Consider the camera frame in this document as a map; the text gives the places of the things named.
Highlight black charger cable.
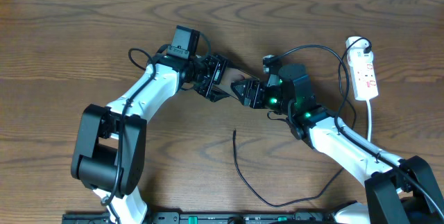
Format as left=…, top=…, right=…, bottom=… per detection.
left=232, top=37, right=373, bottom=208

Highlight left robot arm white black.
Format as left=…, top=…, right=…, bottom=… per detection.
left=71, top=26, right=229, bottom=223

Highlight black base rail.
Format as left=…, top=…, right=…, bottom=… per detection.
left=61, top=212, right=335, bottom=224

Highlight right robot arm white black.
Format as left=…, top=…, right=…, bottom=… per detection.
left=230, top=64, right=443, bottom=223

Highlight white power strip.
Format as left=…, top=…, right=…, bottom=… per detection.
left=345, top=36, right=379, bottom=101

